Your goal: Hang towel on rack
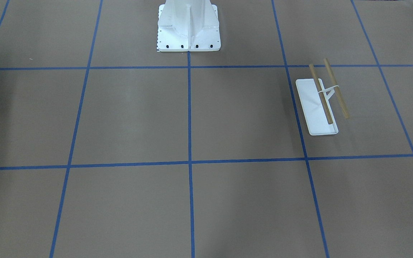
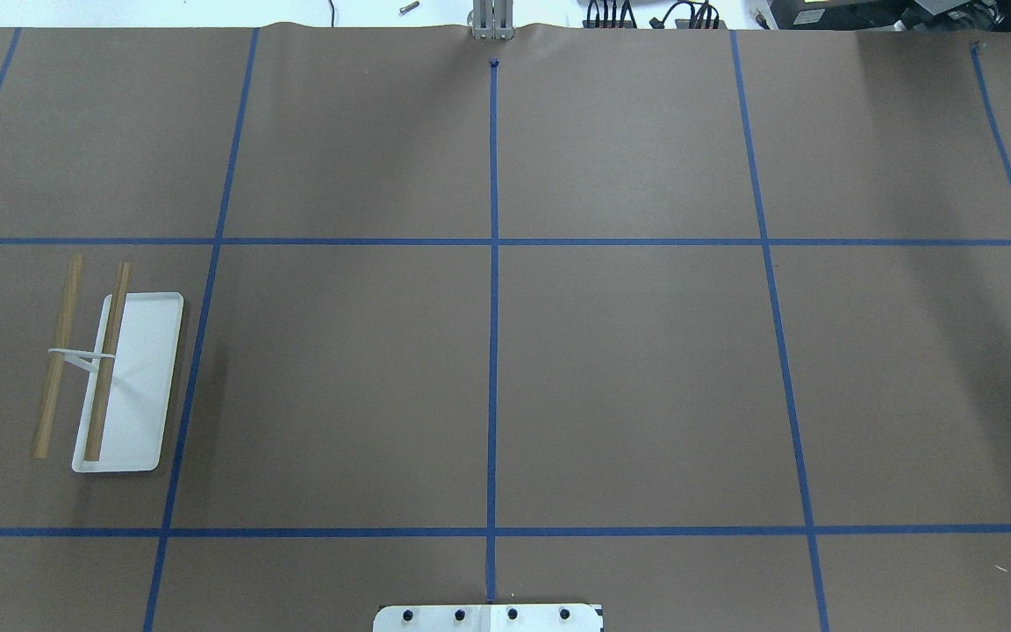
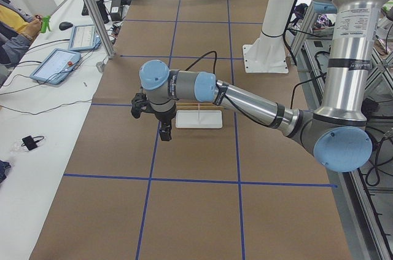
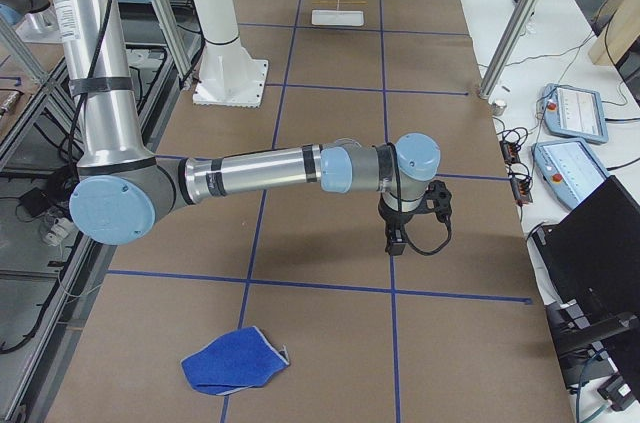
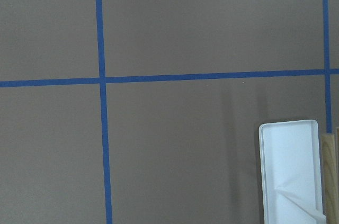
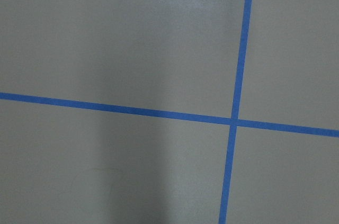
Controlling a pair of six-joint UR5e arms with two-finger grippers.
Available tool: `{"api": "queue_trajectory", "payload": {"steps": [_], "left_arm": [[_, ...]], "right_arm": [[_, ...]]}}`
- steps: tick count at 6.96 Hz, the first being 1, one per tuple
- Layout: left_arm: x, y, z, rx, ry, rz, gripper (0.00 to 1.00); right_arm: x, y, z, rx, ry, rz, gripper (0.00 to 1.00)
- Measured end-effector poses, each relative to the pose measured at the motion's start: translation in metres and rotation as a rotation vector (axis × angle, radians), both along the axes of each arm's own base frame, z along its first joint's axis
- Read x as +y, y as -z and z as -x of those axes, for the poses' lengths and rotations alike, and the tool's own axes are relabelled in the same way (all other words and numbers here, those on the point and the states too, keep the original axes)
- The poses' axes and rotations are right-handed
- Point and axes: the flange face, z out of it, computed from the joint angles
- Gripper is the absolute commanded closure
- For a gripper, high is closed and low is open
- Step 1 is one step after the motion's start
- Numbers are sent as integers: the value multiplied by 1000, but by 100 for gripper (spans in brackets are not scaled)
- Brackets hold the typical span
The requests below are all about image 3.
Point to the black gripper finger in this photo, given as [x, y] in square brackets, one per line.
[163, 132]
[168, 132]

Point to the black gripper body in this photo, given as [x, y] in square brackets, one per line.
[163, 117]

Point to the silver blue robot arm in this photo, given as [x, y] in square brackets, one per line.
[164, 87]

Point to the white wooden towel rack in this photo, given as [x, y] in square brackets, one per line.
[198, 115]

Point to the far blue teach pendant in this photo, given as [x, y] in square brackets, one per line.
[83, 38]

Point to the blue teach pendant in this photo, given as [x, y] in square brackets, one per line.
[83, 38]
[56, 67]

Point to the black power brick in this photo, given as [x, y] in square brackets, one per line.
[116, 10]

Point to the near blue teach pendant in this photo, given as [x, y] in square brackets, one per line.
[56, 67]

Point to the black computer mouse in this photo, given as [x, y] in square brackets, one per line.
[65, 25]

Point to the small black adapter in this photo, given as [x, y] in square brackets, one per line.
[31, 142]

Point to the green plastic clamp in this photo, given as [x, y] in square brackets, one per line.
[45, 24]

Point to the seated person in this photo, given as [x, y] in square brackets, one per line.
[18, 32]

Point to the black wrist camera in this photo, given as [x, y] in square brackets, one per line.
[140, 104]

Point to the white pedestal column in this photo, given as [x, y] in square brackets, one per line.
[267, 54]

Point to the aluminium frame post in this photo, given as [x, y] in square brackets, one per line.
[100, 27]

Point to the aluminium side frame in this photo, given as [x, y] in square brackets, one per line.
[334, 133]

